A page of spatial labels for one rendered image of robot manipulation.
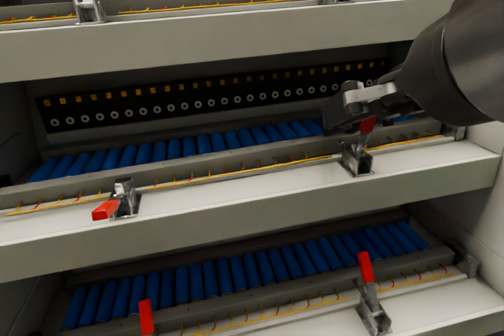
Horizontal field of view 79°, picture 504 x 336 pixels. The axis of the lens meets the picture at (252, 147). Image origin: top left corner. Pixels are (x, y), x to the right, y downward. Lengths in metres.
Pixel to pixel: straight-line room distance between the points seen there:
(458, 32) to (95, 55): 0.30
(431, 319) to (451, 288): 0.07
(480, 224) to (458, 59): 0.37
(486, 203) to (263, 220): 0.31
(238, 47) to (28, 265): 0.31
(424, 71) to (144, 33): 0.25
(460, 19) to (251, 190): 0.24
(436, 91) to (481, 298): 0.37
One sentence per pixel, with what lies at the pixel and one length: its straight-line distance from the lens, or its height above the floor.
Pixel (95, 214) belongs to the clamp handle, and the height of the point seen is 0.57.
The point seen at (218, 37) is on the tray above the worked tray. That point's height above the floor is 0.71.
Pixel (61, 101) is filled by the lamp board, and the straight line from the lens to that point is 0.51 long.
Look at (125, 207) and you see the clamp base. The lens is 0.36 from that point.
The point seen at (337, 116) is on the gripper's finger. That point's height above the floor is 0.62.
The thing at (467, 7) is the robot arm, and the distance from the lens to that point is 0.20.
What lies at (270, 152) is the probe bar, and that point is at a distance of 0.39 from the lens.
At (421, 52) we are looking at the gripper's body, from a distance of 0.23.
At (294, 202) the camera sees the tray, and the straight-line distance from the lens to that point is 0.35.
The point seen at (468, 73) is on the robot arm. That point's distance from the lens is 0.19.
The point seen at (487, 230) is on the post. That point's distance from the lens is 0.53.
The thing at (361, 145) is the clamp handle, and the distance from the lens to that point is 0.37.
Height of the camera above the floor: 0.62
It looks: 4 degrees down
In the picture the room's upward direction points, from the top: 8 degrees counter-clockwise
